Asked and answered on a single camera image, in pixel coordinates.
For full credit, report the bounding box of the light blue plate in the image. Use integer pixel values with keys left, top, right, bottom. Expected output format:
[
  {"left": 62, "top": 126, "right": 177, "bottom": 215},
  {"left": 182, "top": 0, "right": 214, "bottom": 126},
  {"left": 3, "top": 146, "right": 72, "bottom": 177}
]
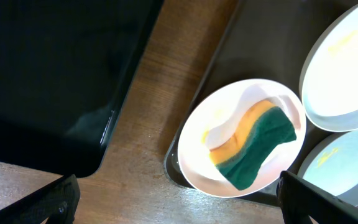
[{"left": 298, "top": 130, "right": 358, "bottom": 206}]

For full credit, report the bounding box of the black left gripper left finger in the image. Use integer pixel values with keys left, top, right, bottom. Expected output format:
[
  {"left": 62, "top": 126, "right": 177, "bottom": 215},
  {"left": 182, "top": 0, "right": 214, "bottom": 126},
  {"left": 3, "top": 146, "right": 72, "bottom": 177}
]
[{"left": 0, "top": 175, "right": 80, "bottom": 224}]

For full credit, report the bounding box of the brown serving tray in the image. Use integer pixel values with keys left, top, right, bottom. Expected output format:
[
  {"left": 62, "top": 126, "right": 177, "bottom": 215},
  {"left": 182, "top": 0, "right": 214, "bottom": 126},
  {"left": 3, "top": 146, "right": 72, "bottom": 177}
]
[{"left": 163, "top": 0, "right": 358, "bottom": 207}]

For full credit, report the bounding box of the cream white plate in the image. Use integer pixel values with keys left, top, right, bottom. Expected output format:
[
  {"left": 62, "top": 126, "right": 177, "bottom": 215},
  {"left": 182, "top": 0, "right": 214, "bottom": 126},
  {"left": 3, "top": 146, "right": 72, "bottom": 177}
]
[{"left": 300, "top": 4, "right": 358, "bottom": 132}]

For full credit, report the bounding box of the green and yellow sponge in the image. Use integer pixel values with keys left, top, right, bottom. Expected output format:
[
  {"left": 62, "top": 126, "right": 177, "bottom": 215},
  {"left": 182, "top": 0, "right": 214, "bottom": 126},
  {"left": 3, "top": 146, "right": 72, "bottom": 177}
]
[{"left": 209, "top": 100, "right": 296, "bottom": 190}]

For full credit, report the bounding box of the pink plate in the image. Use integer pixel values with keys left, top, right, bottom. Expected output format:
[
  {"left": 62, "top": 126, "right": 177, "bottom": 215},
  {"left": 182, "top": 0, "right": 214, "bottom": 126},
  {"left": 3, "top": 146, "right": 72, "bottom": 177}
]
[{"left": 177, "top": 79, "right": 306, "bottom": 198}]

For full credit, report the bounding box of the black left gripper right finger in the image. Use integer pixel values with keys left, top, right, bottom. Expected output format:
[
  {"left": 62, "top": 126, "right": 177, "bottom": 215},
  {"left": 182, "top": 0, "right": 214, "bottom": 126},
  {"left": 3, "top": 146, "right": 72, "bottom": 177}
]
[{"left": 276, "top": 171, "right": 358, "bottom": 224}]

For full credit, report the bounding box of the black plastic tray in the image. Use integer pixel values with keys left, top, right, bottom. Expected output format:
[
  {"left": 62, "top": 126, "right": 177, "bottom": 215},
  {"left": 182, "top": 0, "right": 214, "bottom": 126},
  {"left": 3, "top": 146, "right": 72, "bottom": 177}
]
[{"left": 0, "top": 0, "right": 163, "bottom": 177}]

